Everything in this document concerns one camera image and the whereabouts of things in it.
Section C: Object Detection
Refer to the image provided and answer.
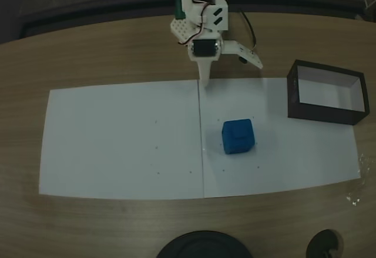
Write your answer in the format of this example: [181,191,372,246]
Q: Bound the blue cube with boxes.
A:
[221,118,256,156]

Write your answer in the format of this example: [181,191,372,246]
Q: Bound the dark brown box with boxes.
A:
[287,59,371,126]

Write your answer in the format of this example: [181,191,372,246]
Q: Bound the green table clamp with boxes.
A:
[174,0,186,19]

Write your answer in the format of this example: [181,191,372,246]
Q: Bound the white paper sheet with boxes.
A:
[197,77,362,199]
[38,79,205,200]

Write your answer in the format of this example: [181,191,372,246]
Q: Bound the large black round object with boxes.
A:
[155,230,253,258]

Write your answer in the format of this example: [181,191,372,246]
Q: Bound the small black round object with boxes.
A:
[305,229,345,258]

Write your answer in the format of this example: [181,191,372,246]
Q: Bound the black cable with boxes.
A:
[237,7,260,55]

